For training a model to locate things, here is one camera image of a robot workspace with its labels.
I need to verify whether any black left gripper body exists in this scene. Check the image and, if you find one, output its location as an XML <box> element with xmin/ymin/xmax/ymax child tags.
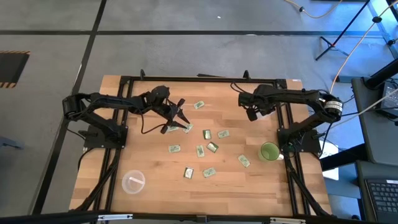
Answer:
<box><xmin>153</xmin><ymin>98</ymin><xmax>180</xmax><ymax>126</ymax></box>

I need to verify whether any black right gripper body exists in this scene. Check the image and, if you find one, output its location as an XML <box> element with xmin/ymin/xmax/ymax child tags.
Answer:
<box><xmin>238</xmin><ymin>89</ymin><xmax>276</xmax><ymax>115</ymax></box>

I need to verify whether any clear round plastic container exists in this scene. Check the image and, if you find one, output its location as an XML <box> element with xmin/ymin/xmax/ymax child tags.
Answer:
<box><xmin>121</xmin><ymin>169</ymin><xmax>146</xmax><ymax>195</ymax></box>
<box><xmin>257</xmin><ymin>110</ymin><xmax>277</xmax><ymax>123</ymax></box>

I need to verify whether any green plastic cup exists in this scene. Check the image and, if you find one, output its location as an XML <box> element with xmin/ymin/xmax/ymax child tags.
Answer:
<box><xmin>257</xmin><ymin>141</ymin><xmax>284</xmax><ymax>162</ymax></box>

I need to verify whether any white sheet under table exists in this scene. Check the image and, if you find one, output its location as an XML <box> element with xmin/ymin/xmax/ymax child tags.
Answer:
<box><xmin>320</xmin><ymin>139</ymin><xmax>340</xmax><ymax>181</ymax></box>

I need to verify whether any black desk support bar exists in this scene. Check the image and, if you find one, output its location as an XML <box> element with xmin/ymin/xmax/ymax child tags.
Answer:
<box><xmin>320</xmin><ymin>143</ymin><xmax>368</xmax><ymax>172</ymax></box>

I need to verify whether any black tripod stand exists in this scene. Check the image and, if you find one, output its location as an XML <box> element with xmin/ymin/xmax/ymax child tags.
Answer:
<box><xmin>314</xmin><ymin>0</ymin><xmax>398</xmax><ymax>62</ymax></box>

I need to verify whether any black diagonal beam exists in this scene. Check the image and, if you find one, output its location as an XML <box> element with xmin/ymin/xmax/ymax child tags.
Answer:
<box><xmin>363</xmin><ymin>58</ymin><xmax>398</xmax><ymax>90</ymax></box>

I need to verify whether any black keyboard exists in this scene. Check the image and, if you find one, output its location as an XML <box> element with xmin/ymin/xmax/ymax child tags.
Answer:
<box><xmin>365</xmin><ymin>179</ymin><xmax>398</xmax><ymax>223</ymax></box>

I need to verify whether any black floor hatch striped edge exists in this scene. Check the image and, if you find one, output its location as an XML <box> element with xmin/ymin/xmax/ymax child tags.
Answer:
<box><xmin>0</xmin><ymin>50</ymin><xmax>31</xmax><ymax>89</ymax></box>

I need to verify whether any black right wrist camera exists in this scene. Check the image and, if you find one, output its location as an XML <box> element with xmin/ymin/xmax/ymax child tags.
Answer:
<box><xmin>246</xmin><ymin>107</ymin><xmax>258</xmax><ymax>123</ymax></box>

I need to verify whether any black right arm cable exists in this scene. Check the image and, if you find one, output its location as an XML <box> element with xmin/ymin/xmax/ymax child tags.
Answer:
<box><xmin>229</xmin><ymin>81</ymin><xmax>249</xmax><ymax>94</ymax></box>

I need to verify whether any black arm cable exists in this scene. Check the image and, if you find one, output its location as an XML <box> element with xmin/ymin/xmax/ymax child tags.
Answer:
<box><xmin>138</xmin><ymin>110</ymin><xmax>165</xmax><ymax>135</ymax></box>
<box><xmin>229</xmin><ymin>81</ymin><xmax>249</xmax><ymax>94</ymax></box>

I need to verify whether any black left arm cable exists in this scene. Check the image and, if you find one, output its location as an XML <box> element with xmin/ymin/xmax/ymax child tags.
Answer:
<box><xmin>138</xmin><ymin>110</ymin><xmax>165</xmax><ymax>135</ymax></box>

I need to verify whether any black metal table frame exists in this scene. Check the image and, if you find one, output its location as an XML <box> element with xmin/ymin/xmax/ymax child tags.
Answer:
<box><xmin>70</xmin><ymin>68</ymin><xmax>335</xmax><ymax>224</ymax></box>

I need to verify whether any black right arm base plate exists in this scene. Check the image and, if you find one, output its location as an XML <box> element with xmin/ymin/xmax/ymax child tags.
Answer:
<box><xmin>277</xmin><ymin>127</ymin><xmax>322</xmax><ymax>154</ymax></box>

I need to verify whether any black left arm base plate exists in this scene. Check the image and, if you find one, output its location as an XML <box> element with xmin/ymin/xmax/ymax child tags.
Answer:
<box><xmin>83</xmin><ymin>124</ymin><xmax>129</xmax><ymax>149</ymax></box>

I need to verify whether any long orange cable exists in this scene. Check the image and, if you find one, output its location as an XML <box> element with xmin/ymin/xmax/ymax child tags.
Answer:
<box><xmin>328</xmin><ymin>0</ymin><xmax>398</xmax><ymax>95</ymax></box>

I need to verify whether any short orange cable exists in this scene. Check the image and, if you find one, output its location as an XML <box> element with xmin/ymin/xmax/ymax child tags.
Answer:
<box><xmin>283</xmin><ymin>0</ymin><xmax>343</xmax><ymax>19</ymax></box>

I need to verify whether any white cable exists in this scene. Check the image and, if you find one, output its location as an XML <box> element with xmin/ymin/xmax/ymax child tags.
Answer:
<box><xmin>329</xmin><ymin>88</ymin><xmax>398</xmax><ymax>130</ymax></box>

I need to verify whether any silver metal frame bracket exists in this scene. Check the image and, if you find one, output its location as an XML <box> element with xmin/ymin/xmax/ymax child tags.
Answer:
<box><xmin>269</xmin><ymin>217</ymin><xmax>307</xmax><ymax>224</ymax></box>
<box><xmin>97</xmin><ymin>213</ymin><xmax>134</xmax><ymax>222</ymax></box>

